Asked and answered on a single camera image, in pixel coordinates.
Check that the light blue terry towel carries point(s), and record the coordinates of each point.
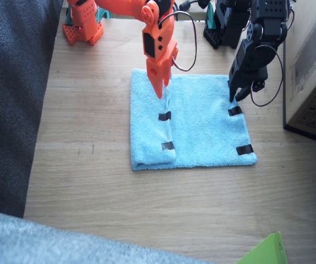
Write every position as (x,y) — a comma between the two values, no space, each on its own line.
(202,123)

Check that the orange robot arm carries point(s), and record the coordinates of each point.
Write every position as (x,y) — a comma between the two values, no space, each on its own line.
(119,6)

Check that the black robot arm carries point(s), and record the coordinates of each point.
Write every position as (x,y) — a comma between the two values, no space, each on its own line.
(268,16)

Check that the brown cardboard box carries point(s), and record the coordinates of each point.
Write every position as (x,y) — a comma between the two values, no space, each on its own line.
(312,68)

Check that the green acrylic bracket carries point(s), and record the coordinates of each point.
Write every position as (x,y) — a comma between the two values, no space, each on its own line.
(271,250)

